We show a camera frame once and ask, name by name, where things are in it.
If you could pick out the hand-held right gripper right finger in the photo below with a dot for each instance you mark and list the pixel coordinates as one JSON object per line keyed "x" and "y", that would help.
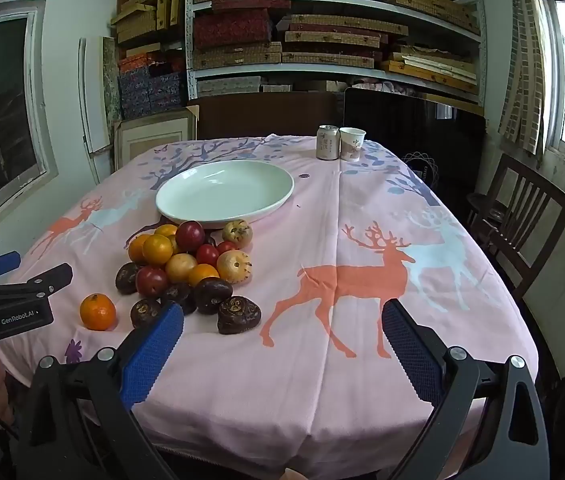
{"x": 412, "y": 355}

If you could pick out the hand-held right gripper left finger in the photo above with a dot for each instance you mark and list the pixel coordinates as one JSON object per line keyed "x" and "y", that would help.
{"x": 155, "y": 355}

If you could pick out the dark brown wrinkled fruit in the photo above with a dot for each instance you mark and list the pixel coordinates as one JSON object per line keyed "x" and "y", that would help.
{"x": 144, "y": 312}
{"x": 181, "y": 296}
{"x": 239, "y": 315}
{"x": 126, "y": 277}
{"x": 212, "y": 295}

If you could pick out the orange tangerine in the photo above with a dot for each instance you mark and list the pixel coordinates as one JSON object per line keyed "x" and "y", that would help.
{"x": 157, "y": 249}
{"x": 97, "y": 311}
{"x": 175, "y": 246}
{"x": 203, "y": 274}
{"x": 166, "y": 230}
{"x": 136, "y": 248}

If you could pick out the small yellow round fruit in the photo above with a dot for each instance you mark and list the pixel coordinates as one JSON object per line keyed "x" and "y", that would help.
{"x": 181, "y": 267}

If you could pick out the yellow striped melon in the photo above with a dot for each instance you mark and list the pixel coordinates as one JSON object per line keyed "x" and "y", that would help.
{"x": 237, "y": 231}
{"x": 234, "y": 266}

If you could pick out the red plum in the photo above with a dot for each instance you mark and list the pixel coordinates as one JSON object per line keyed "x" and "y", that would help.
{"x": 151, "y": 281}
{"x": 190, "y": 235}

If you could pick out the white oval plate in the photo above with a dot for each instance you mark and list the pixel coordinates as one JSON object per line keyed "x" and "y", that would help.
{"x": 222, "y": 192}

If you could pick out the red cherry tomato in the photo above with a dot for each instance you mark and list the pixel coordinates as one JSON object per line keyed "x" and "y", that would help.
{"x": 227, "y": 246}
{"x": 207, "y": 254}

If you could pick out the pink deer print tablecloth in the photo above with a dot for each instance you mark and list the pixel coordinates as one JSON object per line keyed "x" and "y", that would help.
{"x": 312, "y": 240}

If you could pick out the white framed sliding window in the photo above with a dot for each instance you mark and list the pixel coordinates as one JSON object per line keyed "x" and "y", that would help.
{"x": 2, "y": 110}

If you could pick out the dark wooden chair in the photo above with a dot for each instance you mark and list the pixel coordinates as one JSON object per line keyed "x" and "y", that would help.
{"x": 527, "y": 210}

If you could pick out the white leaning boards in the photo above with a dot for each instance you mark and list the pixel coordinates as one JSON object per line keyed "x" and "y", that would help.
{"x": 95, "y": 95}

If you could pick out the stack of blue patterned boxes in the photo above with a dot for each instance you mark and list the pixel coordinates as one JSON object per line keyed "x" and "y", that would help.
{"x": 150, "y": 90}

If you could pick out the white paper cup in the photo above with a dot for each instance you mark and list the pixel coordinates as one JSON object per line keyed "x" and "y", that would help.
{"x": 352, "y": 144}

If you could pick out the beige drink can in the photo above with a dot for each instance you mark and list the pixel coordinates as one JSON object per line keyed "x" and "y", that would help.
{"x": 328, "y": 142}

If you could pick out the black glossy panel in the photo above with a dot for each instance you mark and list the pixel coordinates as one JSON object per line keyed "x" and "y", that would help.
{"x": 412, "y": 125}

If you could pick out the dark brown wooden board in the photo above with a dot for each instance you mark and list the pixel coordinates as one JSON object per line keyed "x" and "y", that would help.
{"x": 262, "y": 115}

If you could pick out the pile of tan woven cases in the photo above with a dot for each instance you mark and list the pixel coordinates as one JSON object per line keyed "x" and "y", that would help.
{"x": 142, "y": 20}

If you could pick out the hanging bamboo mat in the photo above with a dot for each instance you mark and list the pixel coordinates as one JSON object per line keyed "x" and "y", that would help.
{"x": 522, "y": 60}

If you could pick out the stack of woven boxes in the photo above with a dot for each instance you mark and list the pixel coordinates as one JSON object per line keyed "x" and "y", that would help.
{"x": 332, "y": 35}

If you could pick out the white metal shelf rack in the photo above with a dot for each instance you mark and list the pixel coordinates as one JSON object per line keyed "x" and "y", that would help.
{"x": 312, "y": 5}

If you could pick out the cream picture frame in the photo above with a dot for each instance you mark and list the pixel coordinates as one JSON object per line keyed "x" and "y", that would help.
{"x": 155, "y": 137}

